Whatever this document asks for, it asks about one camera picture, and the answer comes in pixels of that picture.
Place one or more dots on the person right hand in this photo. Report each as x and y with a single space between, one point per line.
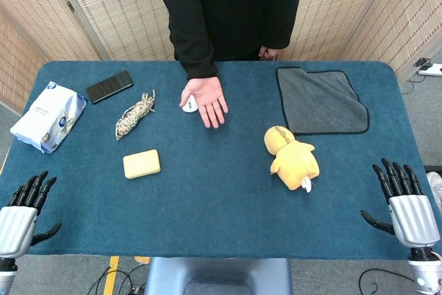
207 96

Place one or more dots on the robot right hand black fingers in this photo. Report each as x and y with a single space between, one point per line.
414 219

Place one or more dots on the robot left hand black fingers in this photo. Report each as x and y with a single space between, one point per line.
17 229

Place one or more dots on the person left hand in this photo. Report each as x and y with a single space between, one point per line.
268 53

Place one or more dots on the yellow plush toy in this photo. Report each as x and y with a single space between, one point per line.
295 163

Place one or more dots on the person right forearm black sleeve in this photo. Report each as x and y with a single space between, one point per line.
193 56

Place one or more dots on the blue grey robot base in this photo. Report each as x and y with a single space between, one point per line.
217 274

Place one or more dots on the robot right arm silver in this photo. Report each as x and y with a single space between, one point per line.
426 274

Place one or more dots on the person left forearm black sleeve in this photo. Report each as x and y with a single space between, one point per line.
283 25

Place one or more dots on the robot left arm silver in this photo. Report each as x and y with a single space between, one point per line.
6 274

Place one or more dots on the person torso black sweater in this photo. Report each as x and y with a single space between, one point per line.
235 8

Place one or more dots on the white computer mouse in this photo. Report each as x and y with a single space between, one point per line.
190 105

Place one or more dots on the white shoe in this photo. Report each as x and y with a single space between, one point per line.
435 188

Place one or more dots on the grey microfibre cloth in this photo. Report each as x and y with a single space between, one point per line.
317 101

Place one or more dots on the yellow sponge block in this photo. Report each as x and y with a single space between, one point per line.
142 164

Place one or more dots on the black smartphone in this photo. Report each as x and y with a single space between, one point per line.
109 86

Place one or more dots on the blue felt table cover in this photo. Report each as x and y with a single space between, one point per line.
214 205

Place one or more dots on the white blue wet wipes pack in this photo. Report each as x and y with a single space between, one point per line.
48 117

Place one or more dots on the bamboo folding screen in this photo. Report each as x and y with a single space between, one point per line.
121 15

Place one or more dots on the white power strip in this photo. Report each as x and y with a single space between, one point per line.
433 69

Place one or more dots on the black plug adapter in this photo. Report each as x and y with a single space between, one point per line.
422 62

